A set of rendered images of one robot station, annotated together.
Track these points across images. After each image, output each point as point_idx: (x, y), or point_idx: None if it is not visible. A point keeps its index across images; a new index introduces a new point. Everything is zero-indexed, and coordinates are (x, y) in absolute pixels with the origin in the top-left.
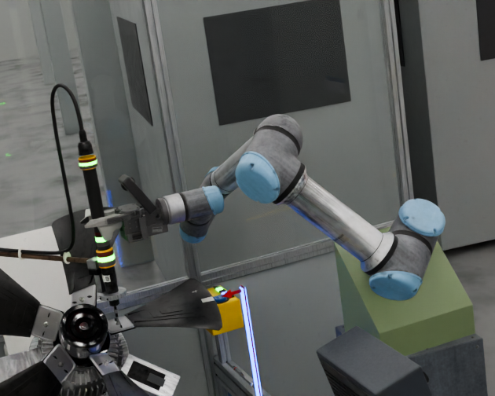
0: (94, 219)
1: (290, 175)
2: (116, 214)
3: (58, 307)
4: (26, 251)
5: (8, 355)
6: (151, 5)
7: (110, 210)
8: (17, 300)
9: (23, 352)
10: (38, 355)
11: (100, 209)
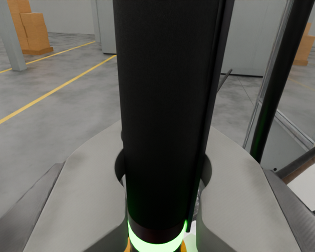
0: (115, 128)
1: None
2: (91, 237)
3: None
4: None
5: (198, 190)
6: None
7: (240, 226)
8: None
9: (198, 202)
10: (193, 219)
11: (122, 115)
